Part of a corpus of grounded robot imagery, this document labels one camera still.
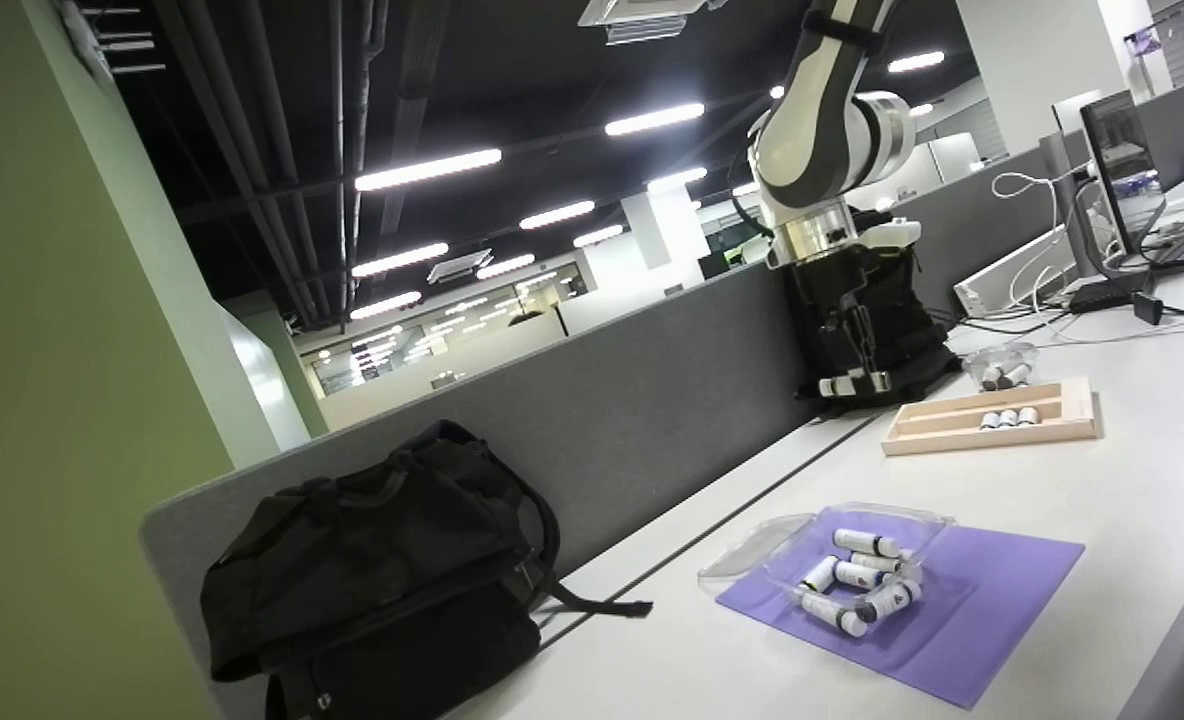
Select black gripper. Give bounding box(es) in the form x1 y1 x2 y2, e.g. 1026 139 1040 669
793 246 911 402

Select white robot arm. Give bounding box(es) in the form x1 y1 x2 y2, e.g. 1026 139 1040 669
747 0 918 402

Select white bottle in bowl top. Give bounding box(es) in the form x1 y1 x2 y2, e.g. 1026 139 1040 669
833 528 911 559

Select white bottle in bowl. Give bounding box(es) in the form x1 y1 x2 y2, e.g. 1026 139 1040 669
833 559 894 592
858 579 926 624
833 528 911 559
801 556 837 592
798 587 872 639

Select colourless plastic bowl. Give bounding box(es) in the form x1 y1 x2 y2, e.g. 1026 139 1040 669
702 506 953 645

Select white bottle in bowl middle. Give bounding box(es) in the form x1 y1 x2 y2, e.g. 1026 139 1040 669
833 559 894 592

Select white bottle in bowl left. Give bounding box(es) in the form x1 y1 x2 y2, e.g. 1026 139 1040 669
801 556 837 592

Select white bottle in bowl right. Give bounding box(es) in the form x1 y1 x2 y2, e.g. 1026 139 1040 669
858 579 926 624

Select white bottle in bowl front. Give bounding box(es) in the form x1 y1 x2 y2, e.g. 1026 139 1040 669
798 587 872 639

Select black backpack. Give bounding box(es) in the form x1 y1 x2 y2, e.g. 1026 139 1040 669
789 263 960 415

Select small items in tray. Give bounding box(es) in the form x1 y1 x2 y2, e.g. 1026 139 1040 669
982 410 1040 431

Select grey object behind tray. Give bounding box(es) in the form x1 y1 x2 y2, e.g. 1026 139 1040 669
968 339 1038 392

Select wooden tray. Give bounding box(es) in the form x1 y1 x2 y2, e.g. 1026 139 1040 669
880 379 1105 458

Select white power strip box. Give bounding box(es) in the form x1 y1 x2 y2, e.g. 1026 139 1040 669
953 223 1075 320

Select purple mat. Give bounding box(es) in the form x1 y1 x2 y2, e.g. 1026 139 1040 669
715 506 1093 711

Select grey desk partition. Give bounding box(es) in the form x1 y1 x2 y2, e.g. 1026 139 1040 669
139 136 1064 720

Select laptop computer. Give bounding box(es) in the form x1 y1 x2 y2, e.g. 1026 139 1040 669
1081 93 1184 267

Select black duffel bag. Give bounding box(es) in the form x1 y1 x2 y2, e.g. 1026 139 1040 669
201 421 654 720

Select black cable on desk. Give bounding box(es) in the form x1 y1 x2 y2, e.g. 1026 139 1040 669
1067 273 1184 328

